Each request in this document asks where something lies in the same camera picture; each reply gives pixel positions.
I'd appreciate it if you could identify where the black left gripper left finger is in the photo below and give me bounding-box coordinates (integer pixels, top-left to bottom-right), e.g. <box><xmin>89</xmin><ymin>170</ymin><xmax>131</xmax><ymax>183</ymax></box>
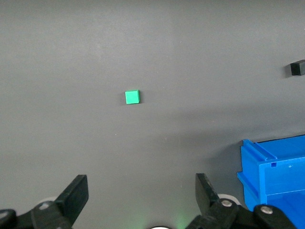
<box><xmin>0</xmin><ymin>174</ymin><xmax>90</xmax><ymax>229</ymax></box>

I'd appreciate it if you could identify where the green cube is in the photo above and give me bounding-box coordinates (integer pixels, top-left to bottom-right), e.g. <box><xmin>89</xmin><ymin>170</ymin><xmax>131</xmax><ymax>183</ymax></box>
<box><xmin>125</xmin><ymin>89</ymin><xmax>141</xmax><ymax>105</ymax></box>

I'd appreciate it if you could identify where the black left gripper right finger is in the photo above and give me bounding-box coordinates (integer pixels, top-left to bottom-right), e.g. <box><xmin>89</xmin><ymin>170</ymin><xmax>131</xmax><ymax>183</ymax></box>
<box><xmin>185</xmin><ymin>173</ymin><xmax>297</xmax><ymax>229</ymax></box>

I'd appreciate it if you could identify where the blue plastic bin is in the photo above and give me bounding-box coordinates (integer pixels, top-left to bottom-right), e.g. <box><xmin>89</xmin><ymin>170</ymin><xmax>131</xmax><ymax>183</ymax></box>
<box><xmin>236</xmin><ymin>135</ymin><xmax>305</xmax><ymax>229</ymax></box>

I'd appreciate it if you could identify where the black cube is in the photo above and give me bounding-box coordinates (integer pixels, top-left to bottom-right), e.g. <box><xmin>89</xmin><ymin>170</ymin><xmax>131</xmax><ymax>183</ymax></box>
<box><xmin>290</xmin><ymin>59</ymin><xmax>305</xmax><ymax>77</ymax></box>

